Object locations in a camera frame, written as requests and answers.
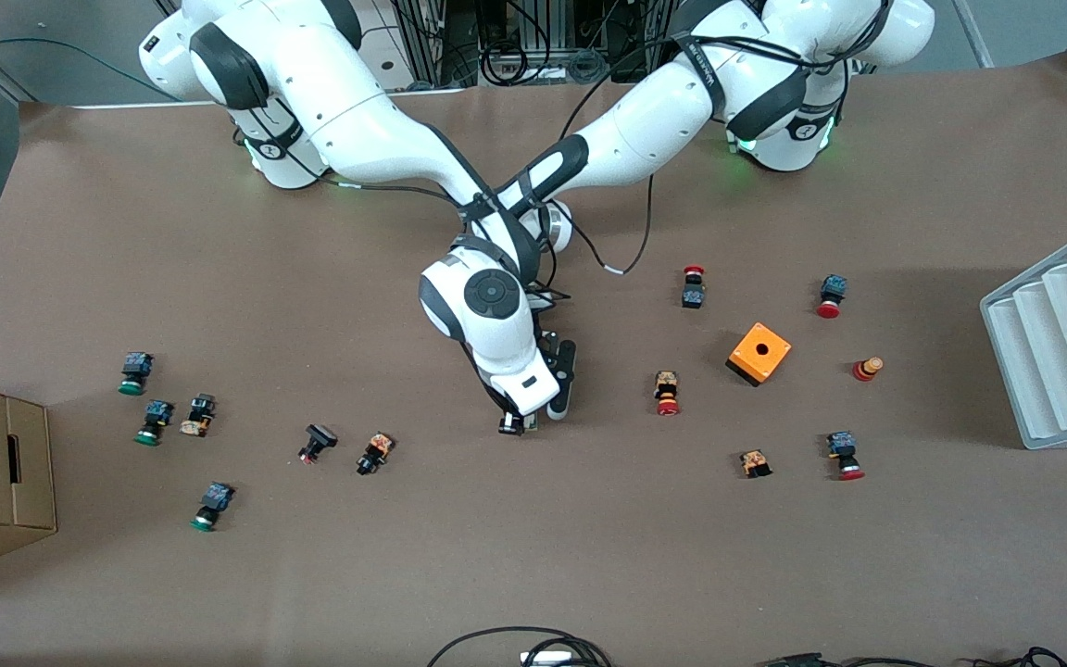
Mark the black flat push button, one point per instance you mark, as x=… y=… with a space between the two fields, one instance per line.
x=319 y=437

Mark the small light grey adapter box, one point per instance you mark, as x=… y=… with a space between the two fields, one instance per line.
x=547 y=658

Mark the red button black block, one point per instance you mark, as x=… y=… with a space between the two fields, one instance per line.
x=693 y=295

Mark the green push button blue block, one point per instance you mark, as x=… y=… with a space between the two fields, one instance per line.
x=156 y=417
x=133 y=371
x=214 y=500

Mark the black switch orange contact block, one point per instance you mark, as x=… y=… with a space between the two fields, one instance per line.
x=199 y=414

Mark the black button orange block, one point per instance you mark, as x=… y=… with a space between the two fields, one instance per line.
x=374 y=453

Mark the orange button enclosure box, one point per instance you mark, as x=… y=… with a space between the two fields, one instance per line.
x=770 y=363

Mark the small orange contact block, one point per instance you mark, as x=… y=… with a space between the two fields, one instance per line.
x=756 y=462

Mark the red mushroom button blue block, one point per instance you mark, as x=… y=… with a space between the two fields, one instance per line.
x=842 y=449
x=832 y=292

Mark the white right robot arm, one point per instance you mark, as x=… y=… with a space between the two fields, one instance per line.
x=357 y=120

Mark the red button orange block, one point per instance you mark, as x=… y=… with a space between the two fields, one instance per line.
x=667 y=389

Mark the white ribbed tray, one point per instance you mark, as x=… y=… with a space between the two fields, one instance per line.
x=1061 y=371

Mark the aluminium extrusion post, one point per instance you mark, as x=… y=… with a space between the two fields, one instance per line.
x=422 y=37

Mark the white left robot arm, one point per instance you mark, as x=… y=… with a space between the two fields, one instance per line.
x=645 y=130

